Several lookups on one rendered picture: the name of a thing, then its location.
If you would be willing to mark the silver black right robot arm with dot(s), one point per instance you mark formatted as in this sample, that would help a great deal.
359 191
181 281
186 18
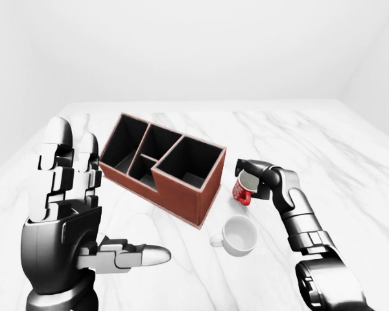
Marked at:
314 236

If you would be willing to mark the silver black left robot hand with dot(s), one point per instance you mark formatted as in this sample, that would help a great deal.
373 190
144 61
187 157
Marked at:
48 252

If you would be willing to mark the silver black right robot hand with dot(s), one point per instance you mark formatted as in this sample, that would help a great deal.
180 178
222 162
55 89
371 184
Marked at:
283 181

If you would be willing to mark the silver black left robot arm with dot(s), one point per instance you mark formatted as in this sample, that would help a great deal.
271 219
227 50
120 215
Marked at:
61 299

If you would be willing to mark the red-brown desk caddy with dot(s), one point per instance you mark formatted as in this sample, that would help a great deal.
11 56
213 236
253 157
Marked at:
181 197

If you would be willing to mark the white mug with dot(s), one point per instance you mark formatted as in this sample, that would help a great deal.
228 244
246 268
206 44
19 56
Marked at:
240 236

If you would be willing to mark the red mug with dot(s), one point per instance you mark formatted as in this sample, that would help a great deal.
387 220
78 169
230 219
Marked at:
240 191

